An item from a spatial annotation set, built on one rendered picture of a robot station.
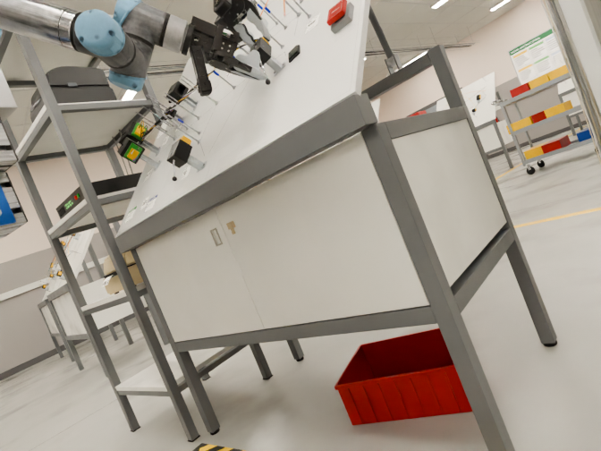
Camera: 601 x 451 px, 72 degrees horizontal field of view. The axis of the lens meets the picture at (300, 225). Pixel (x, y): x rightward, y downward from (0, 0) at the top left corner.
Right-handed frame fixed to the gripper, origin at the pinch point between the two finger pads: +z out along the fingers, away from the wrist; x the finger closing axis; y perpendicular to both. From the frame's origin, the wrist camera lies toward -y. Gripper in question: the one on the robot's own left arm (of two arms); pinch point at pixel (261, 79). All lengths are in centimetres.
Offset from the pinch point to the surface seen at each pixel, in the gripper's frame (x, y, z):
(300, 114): -15.1, -8.3, 7.9
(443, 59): 4, 27, 52
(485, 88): 505, 261, 470
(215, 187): 9.3, -29.9, -2.6
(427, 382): -15, -66, 66
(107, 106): 94, -11, -44
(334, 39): -10.7, 12.0, 12.1
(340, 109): -27.7, -7.1, 12.1
